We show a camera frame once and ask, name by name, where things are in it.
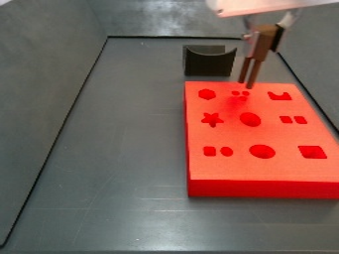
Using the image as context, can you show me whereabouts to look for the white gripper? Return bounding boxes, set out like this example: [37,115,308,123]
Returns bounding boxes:
[206,0,339,58]

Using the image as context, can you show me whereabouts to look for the brown three-prong peg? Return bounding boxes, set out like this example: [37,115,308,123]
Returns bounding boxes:
[239,25,276,89]

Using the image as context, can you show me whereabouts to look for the black curved holder stand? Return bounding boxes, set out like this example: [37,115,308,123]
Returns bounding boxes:
[183,45,238,76]

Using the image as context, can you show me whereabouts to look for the red shape-sorter block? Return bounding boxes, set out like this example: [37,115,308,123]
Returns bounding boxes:
[184,81,339,198]

